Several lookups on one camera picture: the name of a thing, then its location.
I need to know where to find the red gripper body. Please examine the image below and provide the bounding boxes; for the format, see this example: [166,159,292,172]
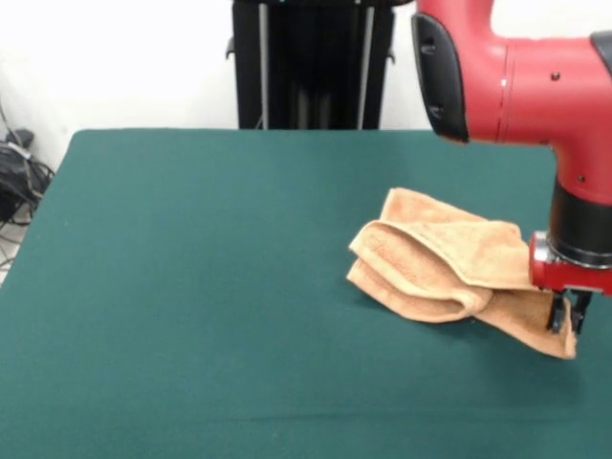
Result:
[528,230,612,298]

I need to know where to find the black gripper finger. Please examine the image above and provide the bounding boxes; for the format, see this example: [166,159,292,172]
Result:
[546,290,568,335]
[571,291,594,334]

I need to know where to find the orange terry towel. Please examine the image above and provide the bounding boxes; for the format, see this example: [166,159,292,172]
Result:
[346,186,579,360]

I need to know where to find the dark green table cloth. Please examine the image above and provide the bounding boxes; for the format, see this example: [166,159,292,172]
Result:
[0,127,612,459]

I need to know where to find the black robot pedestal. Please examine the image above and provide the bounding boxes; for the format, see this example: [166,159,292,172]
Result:
[225,0,417,131]

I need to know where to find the black cable tangle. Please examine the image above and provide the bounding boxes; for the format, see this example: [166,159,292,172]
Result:
[0,127,55,229]

